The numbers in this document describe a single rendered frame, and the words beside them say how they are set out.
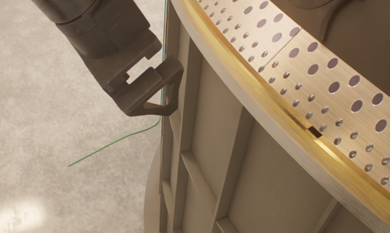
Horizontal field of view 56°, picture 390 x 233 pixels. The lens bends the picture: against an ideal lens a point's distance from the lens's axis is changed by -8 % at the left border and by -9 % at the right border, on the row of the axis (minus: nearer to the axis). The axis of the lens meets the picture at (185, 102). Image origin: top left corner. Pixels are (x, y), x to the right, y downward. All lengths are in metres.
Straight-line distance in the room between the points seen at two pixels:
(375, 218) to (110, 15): 0.34
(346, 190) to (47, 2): 0.36
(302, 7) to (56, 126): 1.72
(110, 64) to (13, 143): 1.75
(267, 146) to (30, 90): 1.88
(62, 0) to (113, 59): 0.08
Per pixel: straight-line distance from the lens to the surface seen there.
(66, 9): 0.32
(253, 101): 0.52
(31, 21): 2.98
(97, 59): 0.37
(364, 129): 0.47
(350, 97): 0.48
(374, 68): 0.49
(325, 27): 0.51
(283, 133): 0.49
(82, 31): 0.34
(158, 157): 1.89
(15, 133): 2.13
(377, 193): 0.45
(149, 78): 0.35
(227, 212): 0.83
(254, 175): 0.68
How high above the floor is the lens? 1.50
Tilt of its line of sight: 43 degrees down
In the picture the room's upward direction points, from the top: 5 degrees clockwise
